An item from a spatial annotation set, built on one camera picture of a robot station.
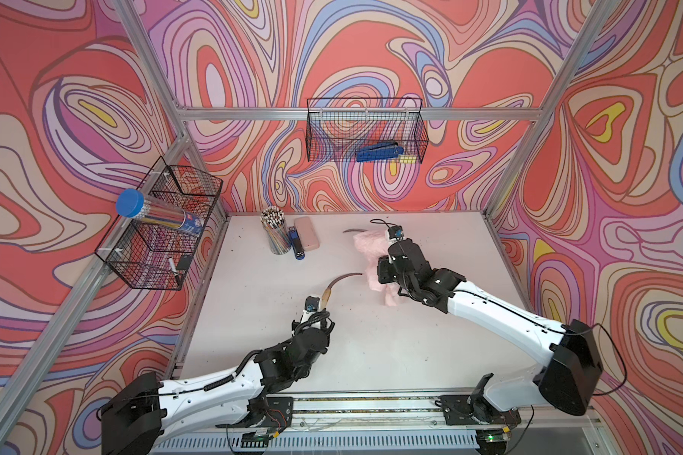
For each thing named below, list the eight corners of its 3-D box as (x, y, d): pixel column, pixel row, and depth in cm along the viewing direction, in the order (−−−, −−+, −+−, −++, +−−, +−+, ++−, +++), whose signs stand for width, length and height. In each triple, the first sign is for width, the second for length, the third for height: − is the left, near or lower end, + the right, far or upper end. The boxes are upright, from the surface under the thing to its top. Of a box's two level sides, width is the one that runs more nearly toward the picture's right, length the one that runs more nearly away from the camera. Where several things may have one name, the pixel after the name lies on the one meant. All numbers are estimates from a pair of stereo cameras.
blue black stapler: (296, 261, 108) (295, 254, 105) (288, 235, 117) (286, 227, 113) (306, 258, 109) (304, 251, 105) (297, 232, 118) (295, 225, 114)
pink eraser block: (302, 253, 109) (301, 250, 107) (294, 221, 120) (293, 217, 118) (320, 249, 110) (320, 245, 108) (310, 217, 122) (310, 213, 120)
